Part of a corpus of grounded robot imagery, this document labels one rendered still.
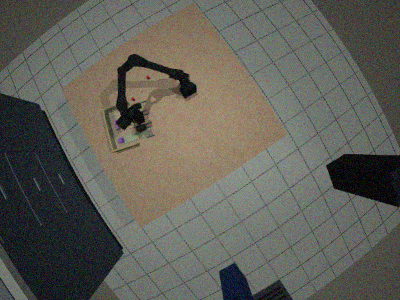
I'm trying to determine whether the pale yellow polka-dot strip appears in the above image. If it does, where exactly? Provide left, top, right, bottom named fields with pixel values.
left=134, top=128, right=153, bottom=140

